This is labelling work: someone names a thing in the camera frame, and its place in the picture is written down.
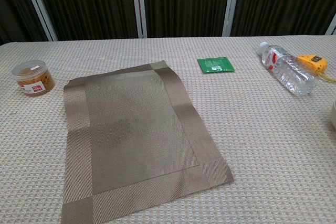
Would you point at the clear jar of rubber bands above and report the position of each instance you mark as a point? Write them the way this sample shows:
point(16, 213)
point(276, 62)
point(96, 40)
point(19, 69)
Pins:
point(32, 78)

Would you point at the beige woven tablecloth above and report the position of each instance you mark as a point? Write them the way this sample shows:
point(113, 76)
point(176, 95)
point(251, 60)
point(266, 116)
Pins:
point(249, 134)

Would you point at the yellow tape measure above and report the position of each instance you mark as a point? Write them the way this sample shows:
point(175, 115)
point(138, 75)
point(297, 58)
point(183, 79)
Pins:
point(315, 61)

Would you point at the green foil sachet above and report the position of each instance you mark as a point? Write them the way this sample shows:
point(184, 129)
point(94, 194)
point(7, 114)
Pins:
point(215, 64)

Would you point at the clear plastic water bottle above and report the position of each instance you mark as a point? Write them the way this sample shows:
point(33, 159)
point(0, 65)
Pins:
point(287, 68)

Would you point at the dark curtain screen panel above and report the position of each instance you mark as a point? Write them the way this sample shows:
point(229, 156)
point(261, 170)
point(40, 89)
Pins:
point(283, 1)
point(183, 3)
point(92, 6)
point(13, 6)

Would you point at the beige bowl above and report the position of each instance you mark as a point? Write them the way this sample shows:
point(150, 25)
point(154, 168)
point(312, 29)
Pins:
point(334, 113)

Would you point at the brown woven placemat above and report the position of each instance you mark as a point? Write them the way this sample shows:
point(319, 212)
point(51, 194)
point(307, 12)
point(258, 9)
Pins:
point(136, 129)

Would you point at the grey screen frame post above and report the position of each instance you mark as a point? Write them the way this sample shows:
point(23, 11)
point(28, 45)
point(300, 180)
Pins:
point(231, 5)
point(332, 26)
point(39, 7)
point(139, 6)

